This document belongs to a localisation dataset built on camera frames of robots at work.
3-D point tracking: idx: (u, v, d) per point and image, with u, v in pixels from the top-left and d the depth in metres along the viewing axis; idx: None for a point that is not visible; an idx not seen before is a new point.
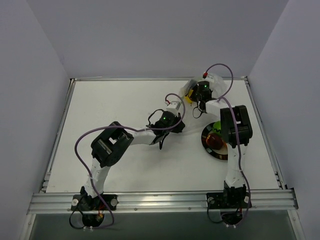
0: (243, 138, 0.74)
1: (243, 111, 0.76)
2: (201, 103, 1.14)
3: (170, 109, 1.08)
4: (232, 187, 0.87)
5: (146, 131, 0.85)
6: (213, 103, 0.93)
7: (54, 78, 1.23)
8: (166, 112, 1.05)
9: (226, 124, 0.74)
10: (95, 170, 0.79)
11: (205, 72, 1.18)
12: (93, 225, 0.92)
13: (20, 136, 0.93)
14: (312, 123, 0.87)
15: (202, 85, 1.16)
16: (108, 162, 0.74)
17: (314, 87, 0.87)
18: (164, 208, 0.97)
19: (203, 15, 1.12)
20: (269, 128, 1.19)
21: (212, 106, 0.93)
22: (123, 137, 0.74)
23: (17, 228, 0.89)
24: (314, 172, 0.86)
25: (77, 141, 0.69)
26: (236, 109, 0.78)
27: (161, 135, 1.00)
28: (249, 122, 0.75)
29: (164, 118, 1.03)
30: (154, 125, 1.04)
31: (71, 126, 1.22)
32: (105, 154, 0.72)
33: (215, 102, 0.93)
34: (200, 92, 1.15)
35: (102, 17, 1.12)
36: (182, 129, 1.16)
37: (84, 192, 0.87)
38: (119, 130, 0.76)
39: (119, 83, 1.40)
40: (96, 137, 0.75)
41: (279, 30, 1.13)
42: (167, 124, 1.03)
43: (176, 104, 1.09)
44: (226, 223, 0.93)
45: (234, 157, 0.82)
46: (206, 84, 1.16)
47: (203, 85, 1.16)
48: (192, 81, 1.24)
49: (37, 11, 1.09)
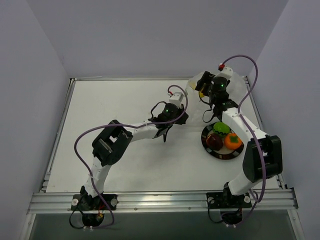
0: (270, 175, 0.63)
1: (276, 145, 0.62)
2: (216, 107, 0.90)
3: (174, 100, 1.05)
4: (234, 194, 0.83)
5: (146, 127, 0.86)
6: (234, 117, 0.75)
7: (53, 77, 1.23)
8: (169, 105, 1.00)
9: (251, 160, 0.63)
10: (96, 170, 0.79)
11: (222, 64, 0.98)
12: (93, 224, 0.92)
13: (20, 135, 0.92)
14: (313, 122, 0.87)
15: (218, 83, 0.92)
16: (109, 161, 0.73)
17: (314, 86, 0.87)
18: (165, 208, 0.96)
19: (203, 14, 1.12)
20: (269, 128, 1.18)
21: (232, 120, 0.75)
22: (123, 136, 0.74)
23: (18, 228, 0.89)
24: (314, 171, 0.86)
25: (78, 139, 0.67)
26: (266, 139, 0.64)
27: (163, 128, 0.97)
28: (280, 159, 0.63)
29: (167, 110, 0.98)
30: (157, 118, 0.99)
31: (70, 126, 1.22)
32: (106, 153, 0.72)
33: (235, 116, 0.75)
34: (214, 93, 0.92)
35: (102, 16, 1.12)
36: (185, 120, 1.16)
37: (84, 192, 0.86)
38: (118, 128, 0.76)
39: (119, 82, 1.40)
40: (96, 136, 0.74)
41: (280, 29, 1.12)
42: (170, 116, 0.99)
43: (178, 95, 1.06)
44: (226, 222, 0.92)
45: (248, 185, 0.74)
46: (223, 83, 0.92)
47: (219, 85, 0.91)
48: (206, 73, 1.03)
49: (37, 11, 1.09)
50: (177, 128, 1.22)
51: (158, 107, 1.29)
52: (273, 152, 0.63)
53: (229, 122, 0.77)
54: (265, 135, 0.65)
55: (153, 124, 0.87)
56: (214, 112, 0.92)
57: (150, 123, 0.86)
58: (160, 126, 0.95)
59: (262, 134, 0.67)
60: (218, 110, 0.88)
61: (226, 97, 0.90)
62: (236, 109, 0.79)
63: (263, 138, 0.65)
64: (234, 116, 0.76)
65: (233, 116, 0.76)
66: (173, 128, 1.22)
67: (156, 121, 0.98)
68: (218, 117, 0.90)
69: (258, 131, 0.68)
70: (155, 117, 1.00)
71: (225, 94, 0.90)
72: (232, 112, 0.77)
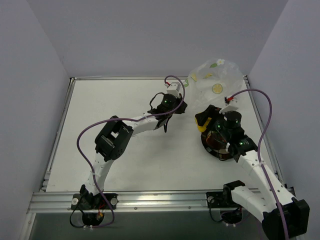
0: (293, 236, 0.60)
1: (303, 210, 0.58)
2: (232, 145, 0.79)
3: (171, 90, 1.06)
4: (235, 200, 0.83)
5: (146, 120, 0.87)
6: (254, 167, 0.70)
7: (53, 77, 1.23)
8: (167, 95, 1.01)
9: (275, 224, 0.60)
10: (98, 166, 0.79)
11: (229, 97, 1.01)
12: (93, 224, 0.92)
13: (20, 134, 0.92)
14: (314, 120, 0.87)
15: (232, 119, 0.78)
16: (113, 156, 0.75)
17: (314, 85, 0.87)
18: (164, 207, 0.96)
19: (203, 13, 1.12)
20: (269, 128, 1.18)
21: (253, 170, 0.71)
22: (124, 131, 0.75)
23: (17, 228, 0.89)
24: (314, 170, 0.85)
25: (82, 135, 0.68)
26: (292, 204, 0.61)
27: (163, 119, 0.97)
28: (305, 223, 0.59)
29: (166, 101, 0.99)
30: (156, 109, 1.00)
31: (70, 125, 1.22)
32: (109, 148, 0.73)
33: (256, 166, 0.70)
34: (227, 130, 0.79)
35: (102, 15, 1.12)
36: (184, 109, 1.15)
37: (85, 190, 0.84)
38: (119, 124, 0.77)
39: (119, 82, 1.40)
40: (98, 133, 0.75)
41: (280, 28, 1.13)
42: (169, 107, 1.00)
43: (176, 85, 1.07)
44: (226, 222, 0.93)
45: (254, 207, 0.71)
46: (238, 119, 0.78)
47: (234, 120, 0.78)
48: (211, 107, 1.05)
49: (37, 10, 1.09)
50: (176, 122, 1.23)
51: (157, 103, 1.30)
52: (300, 217, 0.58)
53: (248, 169, 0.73)
54: (292, 199, 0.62)
55: (152, 115, 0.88)
56: (229, 152, 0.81)
57: (149, 115, 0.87)
58: (160, 118, 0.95)
59: (288, 196, 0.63)
60: (234, 149, 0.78)
61: (241, 133, 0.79)
62: (256, 154, 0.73)
63: (289, 203, 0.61)
64: (254, 165, 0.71)
65: (253, 164, 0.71)
66: (172, 121, 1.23)
67: (156, 112, 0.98)
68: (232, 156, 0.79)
69: (282, 192, 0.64)
70: (154, 108, 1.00)
71: (240, 130, 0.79)
72: (252, 158, 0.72)
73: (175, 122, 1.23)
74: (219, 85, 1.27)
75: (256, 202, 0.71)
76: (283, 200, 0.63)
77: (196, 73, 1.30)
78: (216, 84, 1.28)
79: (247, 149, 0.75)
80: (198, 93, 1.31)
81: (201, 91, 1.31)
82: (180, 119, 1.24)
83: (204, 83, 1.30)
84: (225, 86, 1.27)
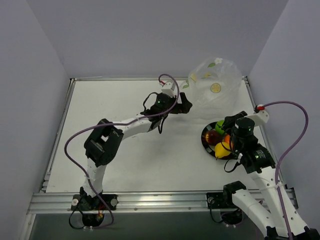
0: None
1: None
2: (244, 157, 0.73)
3: (166, 90, 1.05)
4: (234, 201, 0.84)
5: (138, 122, 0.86)
6: (268, 188, 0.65)
7: (54, 78, 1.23)
8: (161, 96, 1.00)
9: None
10: (91, 170, 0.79)
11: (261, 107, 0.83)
12: (93, 224, 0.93)
13: (19, 135, 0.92)
14: (314, 120, 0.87)
15: (245, 128, 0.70)
16: (103, 160, 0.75)
17: (314, 85, 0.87)
18: (164, 208, 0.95)
19: (203, 14, 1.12)
20: (269, 129, 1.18)
21: (266, 191, 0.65)
22: (113, 136, 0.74)
23: (18, 228, 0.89)
24: (315, 170, 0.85)
25: (68, 142, 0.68)
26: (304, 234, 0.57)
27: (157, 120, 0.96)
28: None
29: (159, 102, 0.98)
30: (150, 110, 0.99)
31: (70, 126, 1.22)
32: (98, 153, 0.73)
33: (270, 187, 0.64)
34: (239, 139, 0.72)
35: (102, 16, 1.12)
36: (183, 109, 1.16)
37: (84, 192, 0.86)
38: (109, 127, 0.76)
39: (118, 82, 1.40)
40: (87, 137, 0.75)
41: (280, 29, 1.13)
42: (163, 108, 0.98)
43: (170, 84, 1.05)
44: (226, 222, 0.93)
45: (256, 216, 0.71)
46: (250, 127, 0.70)
47: (247, 129, 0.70)
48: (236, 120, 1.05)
49: (37, 11, 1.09)
50: (175, 123, 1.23)
51: None
52: None
53: (261, 188, 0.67)
54: (305, 228, 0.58)
55: (145, 117, 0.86)
56: (241, 162, 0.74)
57: (142, 117, 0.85)
58: (154, 119, 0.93)
59: (301, 225, 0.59)
60: (248, 161, 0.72)
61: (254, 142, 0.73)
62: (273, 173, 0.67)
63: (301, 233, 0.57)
64: (269, 186, 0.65)
65: (268, 184, 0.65)
66: (172, 122, 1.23)
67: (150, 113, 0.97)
68: (246, 170, 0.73)
69: (295, 219, 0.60)
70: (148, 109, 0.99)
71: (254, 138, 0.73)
72: (268, 177, 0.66)
73: (175, 122, 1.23)
74: (217, 85, 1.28)
75: (259, 214, 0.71)
76: (296, 229, 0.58)
77: (195, 73, 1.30)
78: (214, 83, 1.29)
79: (263, 164, 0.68)
80: (198, 93, 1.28)
81: (200, 91, 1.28)
82: (179, 120, 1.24)
83: (203, 83, 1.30)
84: (224, 85, 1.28)
